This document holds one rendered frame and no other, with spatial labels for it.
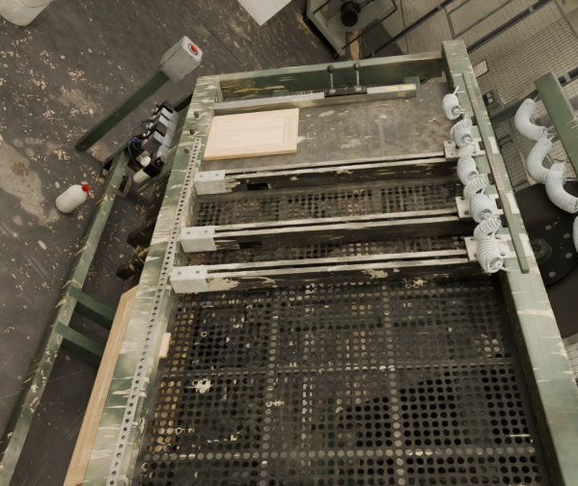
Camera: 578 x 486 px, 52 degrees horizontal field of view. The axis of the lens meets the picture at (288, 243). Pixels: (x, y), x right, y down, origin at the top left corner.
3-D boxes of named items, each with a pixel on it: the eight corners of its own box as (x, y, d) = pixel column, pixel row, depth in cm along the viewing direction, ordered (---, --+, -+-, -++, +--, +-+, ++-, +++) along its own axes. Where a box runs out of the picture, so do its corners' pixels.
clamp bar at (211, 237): (187, 237, 229) (170, 190, 212) (508, 214, 213) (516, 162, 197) (183, 256, 222) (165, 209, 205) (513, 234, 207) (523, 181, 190)
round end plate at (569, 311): (435, 224, 290) (602, 140, 250) (442, 230, 293) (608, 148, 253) (461, 365, 234) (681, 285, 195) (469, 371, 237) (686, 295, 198)
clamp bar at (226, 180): (200, 182, 252) (185, 135, 235) (490, 158, 236) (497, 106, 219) (197, 198, 245) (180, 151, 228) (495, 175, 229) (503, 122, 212)
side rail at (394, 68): (225, 93, 311) (220, 74, 303) (440, 70, 297) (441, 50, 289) (223, 99, 307) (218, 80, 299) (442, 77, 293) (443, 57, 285)
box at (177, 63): (161, 56, 298) (185, 34, 289) (178, 72, 304) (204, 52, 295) (156, 68, 289) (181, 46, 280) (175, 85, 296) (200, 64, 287)
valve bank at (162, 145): (136, 111, 292) (168, 84, 280) (158, 130, 300) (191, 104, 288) (111, 176, 257) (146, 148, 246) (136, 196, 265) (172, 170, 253)
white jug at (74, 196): (58, 193, 306) (81, 175, 297) (74, 204, 312) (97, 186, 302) (52, 206, 300) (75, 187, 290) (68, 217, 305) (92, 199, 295)
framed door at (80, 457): (125, 297, 277) (122, 294, 276) (206, 246, 250) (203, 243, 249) (67, 492, 215) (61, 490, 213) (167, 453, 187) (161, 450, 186)
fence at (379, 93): (216, 110, 290) (214, 103, 287) (415, 91, 277) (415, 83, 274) (214, 116, 286) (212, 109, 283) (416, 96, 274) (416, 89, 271)
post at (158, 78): (77, 140, 334) (164, 63, 297) (86, 147, 337) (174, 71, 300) (73, 147, 330) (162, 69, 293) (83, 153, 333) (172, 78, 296)
